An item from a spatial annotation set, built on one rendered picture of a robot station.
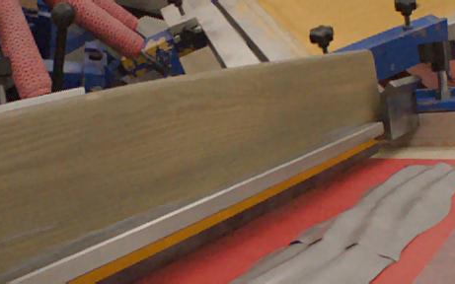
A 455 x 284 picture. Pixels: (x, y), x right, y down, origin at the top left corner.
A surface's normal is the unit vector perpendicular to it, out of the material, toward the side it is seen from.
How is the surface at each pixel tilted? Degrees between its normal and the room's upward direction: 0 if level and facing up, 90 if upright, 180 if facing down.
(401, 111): 58
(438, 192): 5
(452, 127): 90
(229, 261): 32
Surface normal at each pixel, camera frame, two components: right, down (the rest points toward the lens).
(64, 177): 0.73, 0.00
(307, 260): 0.19, -0.78
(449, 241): -0.18, -0.96
